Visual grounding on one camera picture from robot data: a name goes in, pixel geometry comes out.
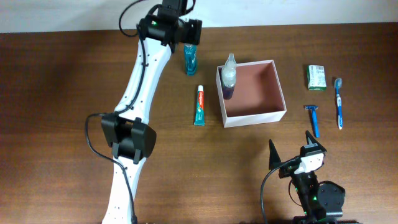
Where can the teal mouthwash bottle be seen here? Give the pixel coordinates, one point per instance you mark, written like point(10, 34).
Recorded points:
point(190, 53)

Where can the teal red toothpaste tube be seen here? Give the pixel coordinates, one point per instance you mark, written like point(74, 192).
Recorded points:
point(199, 112)

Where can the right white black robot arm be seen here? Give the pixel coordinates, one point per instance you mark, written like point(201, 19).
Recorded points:
point(321, 202)

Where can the blue white toothbrush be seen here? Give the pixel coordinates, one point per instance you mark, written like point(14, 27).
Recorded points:
point(338, 84)

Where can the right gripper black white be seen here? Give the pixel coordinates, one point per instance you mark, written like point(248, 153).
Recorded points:
point(275, 160)

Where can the blue disposable razor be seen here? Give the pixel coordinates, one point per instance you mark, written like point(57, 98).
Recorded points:
point(312, 110)

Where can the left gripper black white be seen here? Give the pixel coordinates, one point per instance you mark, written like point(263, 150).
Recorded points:
point(195, 28)

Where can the white open cardboard box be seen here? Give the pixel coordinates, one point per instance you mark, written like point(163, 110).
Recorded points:
point(257, 97)

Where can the clear spray bottle purple liquid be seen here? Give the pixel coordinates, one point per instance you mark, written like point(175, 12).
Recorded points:
point(228, 77)

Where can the green white soap box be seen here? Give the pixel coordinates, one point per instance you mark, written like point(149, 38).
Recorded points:
point(316, 77)

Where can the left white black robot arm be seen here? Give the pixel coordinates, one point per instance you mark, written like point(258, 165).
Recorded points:
point(126, 129)

